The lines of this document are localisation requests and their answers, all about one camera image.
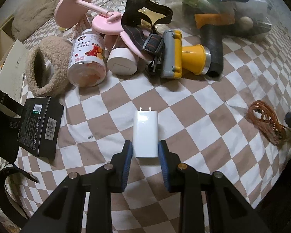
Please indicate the black foam cylinder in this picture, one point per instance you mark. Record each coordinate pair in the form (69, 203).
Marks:
(211, 38)

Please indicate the white USB charger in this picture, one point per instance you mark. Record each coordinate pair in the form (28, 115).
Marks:
(145, 133)

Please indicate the wooden egg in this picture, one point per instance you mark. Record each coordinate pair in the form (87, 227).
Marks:
(245, 23)

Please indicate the beige quilted duvet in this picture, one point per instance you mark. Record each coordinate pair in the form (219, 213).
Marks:
(31, 15)

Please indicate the black headband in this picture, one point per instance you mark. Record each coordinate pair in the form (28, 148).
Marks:
(12, 209)

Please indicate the yellow headlamp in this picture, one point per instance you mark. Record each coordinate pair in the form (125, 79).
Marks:
(175, 58)

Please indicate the black product box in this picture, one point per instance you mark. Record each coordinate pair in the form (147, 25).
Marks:
(33, 127)

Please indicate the orange cream tube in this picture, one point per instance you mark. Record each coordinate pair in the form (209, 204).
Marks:
(213, 19)

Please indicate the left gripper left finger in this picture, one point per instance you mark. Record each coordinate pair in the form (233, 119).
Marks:
(109, 178)

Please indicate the frosted plastic container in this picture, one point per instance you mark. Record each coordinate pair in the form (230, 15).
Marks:
(255, 9)

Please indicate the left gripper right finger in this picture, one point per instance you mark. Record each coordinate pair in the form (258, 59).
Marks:
(182, 178)

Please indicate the checkered bed sheet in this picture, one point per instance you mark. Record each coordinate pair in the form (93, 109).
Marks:
(202, 120)

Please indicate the gummy vitamin jar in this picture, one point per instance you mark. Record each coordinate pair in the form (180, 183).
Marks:
(87, 67)

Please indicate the beige fuzzy slipper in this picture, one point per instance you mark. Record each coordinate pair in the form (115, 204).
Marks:
(47, 67)

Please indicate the clear plastic storage bin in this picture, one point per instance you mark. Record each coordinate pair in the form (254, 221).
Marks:
(261, 27)

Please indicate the white cap jar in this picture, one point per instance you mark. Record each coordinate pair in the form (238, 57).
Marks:
(122, 61)

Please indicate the wooden bedside shelf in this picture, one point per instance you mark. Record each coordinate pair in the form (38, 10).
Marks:
(6, 36)

